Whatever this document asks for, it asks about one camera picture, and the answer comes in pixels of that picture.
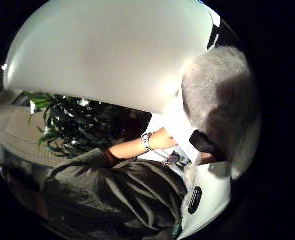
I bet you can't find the white device with black grille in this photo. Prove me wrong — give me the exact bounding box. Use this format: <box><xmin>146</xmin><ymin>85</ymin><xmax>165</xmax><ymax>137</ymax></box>
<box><xmin>177</xmin><ymin>161</ymin><xmax>234</xmax><ymax>240</ymax></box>

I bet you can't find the the person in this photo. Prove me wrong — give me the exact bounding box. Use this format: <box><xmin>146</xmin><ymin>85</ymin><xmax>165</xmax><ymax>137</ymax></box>
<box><xmin>41</xmin><ymin>147</ymin><xmax>189</xmax><ymax>240</ymax></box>

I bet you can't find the green leafy plant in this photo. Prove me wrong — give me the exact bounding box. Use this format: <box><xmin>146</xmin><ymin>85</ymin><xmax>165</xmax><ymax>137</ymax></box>
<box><xmin>20</xmin><ymin>91</ymin><xmax>153</xmax><ymax>158</ymax></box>

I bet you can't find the dark lanyard badge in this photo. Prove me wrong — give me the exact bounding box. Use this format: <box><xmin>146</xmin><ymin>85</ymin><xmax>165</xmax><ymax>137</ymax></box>
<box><xmin>162</xmin><ymin>150</ymin><xmax>192</xmax><ymax>168</ymax></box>

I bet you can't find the silver beaded bracelet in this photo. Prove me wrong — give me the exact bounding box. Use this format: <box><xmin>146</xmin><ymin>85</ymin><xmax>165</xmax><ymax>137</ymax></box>
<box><xmin>140</xmin><ymin>131</ymin><xmax>154</xmax><ymax>153</ymax></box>

